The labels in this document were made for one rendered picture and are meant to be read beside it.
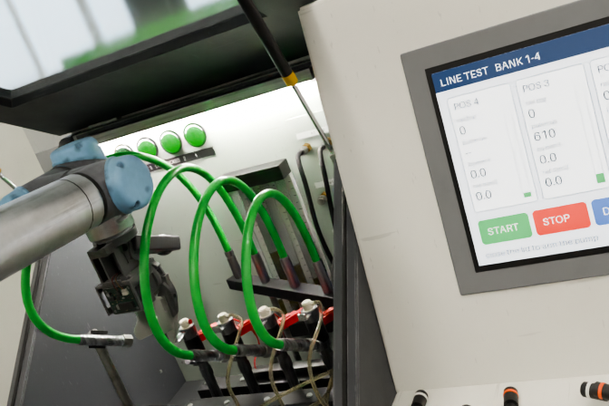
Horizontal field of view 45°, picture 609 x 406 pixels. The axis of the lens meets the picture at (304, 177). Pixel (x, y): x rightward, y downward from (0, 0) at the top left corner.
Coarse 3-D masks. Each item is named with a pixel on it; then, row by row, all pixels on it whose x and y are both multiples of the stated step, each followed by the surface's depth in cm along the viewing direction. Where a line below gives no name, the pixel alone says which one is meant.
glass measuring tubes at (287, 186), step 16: (240, 176) 140; (256, 176) 138; (272, 176) 137; (288, 176) 139; (240, 192) 144; (256, 192) 143; (288, 192) 139; (240, 208) 143; (272, 208) 141; (304, 208) 142; (256, 224) 146; (288, 224) 143; (256, 240) 146; (272, 240) 144; (288, 240) 143; (272, 256) 145; (304, 256) 142; (320, 256) 144; (272, 272) 149; (304, 272) 146; (288, 304) 151
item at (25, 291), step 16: (144, 160) 131; (160, 160) 133; (176, 176) 135; (192, 192) 137; (208, 208) 139; (224, 240) 141; (32, 304) 117; (32, 320) 117; (64, 336) 120; (80, 336) 122
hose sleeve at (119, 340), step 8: (88, 336) 123; (96, 336) 124; (104, 336) 125; (112, 336) 125; (120, 336) 126; (80, 344) 122; (88, 344) 123; (96, 344) 124; (104, 344) 125; (112, 344) 125; (120, 344) 126
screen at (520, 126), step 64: (576, 0) 92; (448, 64) 100; (512, 64) 96; (576, 64) 93; (448, 128) 101; (512, 128) 97; (576, 128) 94; (448, 192) 102; (512, 192) 98; (576, 192) 95; (512, 256) 100; (576, 256) 96
